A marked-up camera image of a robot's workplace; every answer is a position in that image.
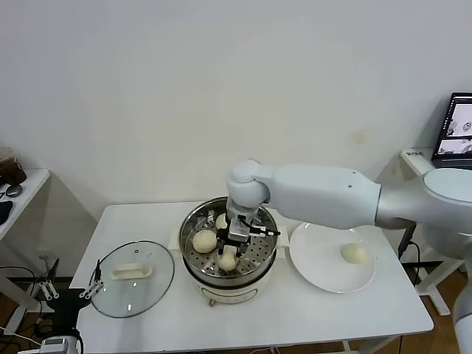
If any brown glass jar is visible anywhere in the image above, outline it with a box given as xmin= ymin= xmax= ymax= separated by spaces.
xmin=0 ymin=147 xmax=29 ymax=187

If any glass pot lid cream handle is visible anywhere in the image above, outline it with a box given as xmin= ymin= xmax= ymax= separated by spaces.
xmin=89 ymin=240 xmax=176 ymax=319

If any white round plate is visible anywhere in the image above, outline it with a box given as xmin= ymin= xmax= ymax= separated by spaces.
xmin=289 ymin=220 xmax=378 ymax=294

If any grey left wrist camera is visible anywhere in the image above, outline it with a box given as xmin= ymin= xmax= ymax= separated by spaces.
xmin=39 ymin=337 xmax=73 ymax=354

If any black floor cable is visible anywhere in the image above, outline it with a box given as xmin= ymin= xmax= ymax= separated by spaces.
xmin=0 ymin=265 xmax=38 ymax=296

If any cream electric pot base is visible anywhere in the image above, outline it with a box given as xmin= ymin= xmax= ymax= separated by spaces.
xmin=168 ymin=225 xmax=289 ymax=308

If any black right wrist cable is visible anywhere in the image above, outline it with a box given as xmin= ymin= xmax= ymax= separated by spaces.
xmin=239 ymin=218 xmax=282 ymax=237

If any black cable with adapter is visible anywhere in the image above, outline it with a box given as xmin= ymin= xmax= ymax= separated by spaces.
xmin=398 ymin=228 xmax=424 ymax=288

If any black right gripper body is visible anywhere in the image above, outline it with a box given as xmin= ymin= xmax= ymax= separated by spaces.
xmin=216 ymin=228 xmax=249 ymax=249

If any black object on desk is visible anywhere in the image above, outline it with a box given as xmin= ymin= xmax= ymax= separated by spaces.
xmin=0 ymin=201 xmax=15 ymax=226

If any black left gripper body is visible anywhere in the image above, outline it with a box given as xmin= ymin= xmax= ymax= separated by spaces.
xmin=51 ymin=289 xmax=91 ymax=335

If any stainless steel steamer basket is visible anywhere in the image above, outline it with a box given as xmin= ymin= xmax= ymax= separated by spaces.
xmin=179 ymin=198 xmax=279 ymax=287

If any grey open laptop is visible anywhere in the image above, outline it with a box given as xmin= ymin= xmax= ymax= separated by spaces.
xmin=431 ymin=91 xmax=472 ymax=162

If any white side desk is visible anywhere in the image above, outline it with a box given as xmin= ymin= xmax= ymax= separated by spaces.
xmin=400 ymin=148 xmax=472 ymax=318
xmin=0 ymin=168 xmax=52 ymax=314

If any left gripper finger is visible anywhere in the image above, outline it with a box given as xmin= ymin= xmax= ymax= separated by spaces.
xmin=38 ymin=258 xmax=60 ymax=301
xmin=80 ymin=259 xmax=105 ymax=300

